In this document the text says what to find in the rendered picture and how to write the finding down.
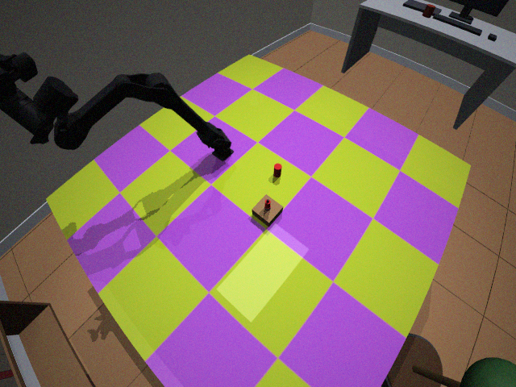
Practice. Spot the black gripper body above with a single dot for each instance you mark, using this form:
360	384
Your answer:
22	66

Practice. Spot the brown square block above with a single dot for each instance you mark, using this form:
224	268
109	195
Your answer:
267	216

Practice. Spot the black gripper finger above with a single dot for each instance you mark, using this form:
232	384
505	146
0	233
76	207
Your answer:
4	60

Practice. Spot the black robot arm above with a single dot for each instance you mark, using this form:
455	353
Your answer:
54	99

